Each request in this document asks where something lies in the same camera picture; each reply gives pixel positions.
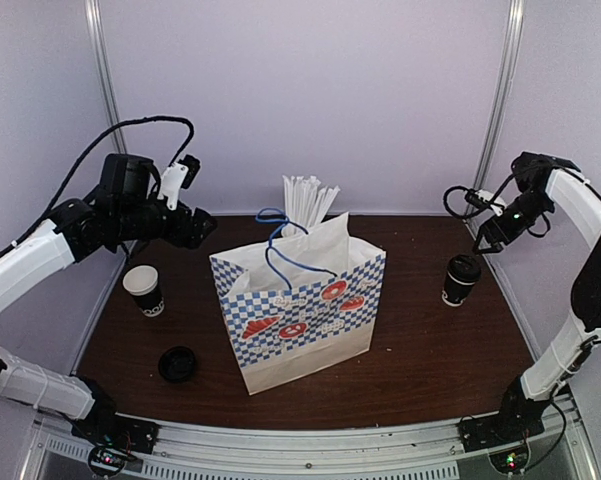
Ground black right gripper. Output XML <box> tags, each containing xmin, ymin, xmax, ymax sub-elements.
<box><xmin>473</xmin><ymin>188</ymin><xmax>554</xmax><ymax>254</ymax></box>

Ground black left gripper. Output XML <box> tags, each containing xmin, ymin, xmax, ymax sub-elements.
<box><xmin>114</xmin><ymin>192</ymin><xmax>219</xmax><ymax>249</ymax></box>

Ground black paper cups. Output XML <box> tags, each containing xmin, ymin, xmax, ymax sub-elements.
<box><xmin>122</xmin><ymin>265</ymin><xmax>165</xmax><ymax>318</ymax></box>

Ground black plastic cup lid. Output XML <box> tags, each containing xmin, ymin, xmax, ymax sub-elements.
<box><xmin>447</xmin><ymin>254</ymin><xmax>482</xmax><ymax>283</ymax></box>

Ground black paper coffee cup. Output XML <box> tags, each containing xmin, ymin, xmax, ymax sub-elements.
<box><xmin>441</xmin><ymin>271</ymin><xmax>481</xmax><ymax>307</ymax></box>

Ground blue checkered paper bag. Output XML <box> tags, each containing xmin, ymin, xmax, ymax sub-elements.
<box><xmin>209</xmin><ymin>209</ymin><xmax>386</xmax><ymax>395</ymax></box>

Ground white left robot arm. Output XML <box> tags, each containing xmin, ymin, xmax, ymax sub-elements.
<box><xmin>0</xmin><ymin>207</ymin><xmax>125</xmax><ymax>433</ymax></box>

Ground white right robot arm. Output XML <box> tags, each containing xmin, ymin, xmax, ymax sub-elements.
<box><xmin>467</xmin><ymin>152</ymin><xmax>601</xmax><ymax>442</ymax></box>

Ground remaining black lids stack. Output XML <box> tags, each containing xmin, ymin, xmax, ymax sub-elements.
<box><xmin>158</xmin><ymin>346</ymin><xmax>197</xmax><ymax>384</ymax></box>

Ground wrapped white straws bundle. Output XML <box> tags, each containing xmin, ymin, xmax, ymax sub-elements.
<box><xmin>282</xmin><ymin>175</ymin><xmax>341</xmax><ymax>229</ymax></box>

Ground white right camera bracket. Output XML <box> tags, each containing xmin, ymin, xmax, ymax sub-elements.
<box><xmin>465</xmin><ymin>189</ymin><xmax>507</xmax><ymax>216</ymax></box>

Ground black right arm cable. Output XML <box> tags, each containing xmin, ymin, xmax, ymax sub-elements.
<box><xmin>442</xmin><ymin>184</ymin><xmax>486</xmax><ymax>220</ymax></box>

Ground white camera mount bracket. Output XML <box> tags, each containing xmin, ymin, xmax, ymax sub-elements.
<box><xmin>157</xmin><ymin>155</ymin><xmax>201</xmax><ymax>211</ymax></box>

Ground right aluminium frame post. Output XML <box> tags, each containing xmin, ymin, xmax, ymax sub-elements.
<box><xmin>473</xmin><ymin>0</ymin><xmax>525</xmax><ymax>189</ymax></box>

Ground aluminium frame post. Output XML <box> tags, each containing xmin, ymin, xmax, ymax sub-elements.
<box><xmin>84</xmin><ymin>0</ymin><xmax>120</xmax><ymax>126</ymax></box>
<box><xmin>473</xmin><ymin>0</ymin><xmax>525</xmax><ymax>189</ymax></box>

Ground left aluminium frame post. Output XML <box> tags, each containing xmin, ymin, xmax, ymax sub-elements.
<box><xmin>84</xmin><ymin>0</ymin><xmax>120</xmax><ymax>126</ymax></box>

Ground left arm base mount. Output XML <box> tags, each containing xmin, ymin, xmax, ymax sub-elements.
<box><xmin>64</xmin><ymin>414</ymin><xmax>159</xmax><ymax>479</ymax></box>

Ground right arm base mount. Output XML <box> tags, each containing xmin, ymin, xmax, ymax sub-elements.
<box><xmin>457</xmin><ymin>414</ymin><xmax>545</xmax><ymax>477</ymax></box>

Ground aluminium front rail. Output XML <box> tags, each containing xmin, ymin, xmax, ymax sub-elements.
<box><xmin>22</xmin><ymin>394</ymin><xmax>599</xmax><ymax>480</ymax></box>

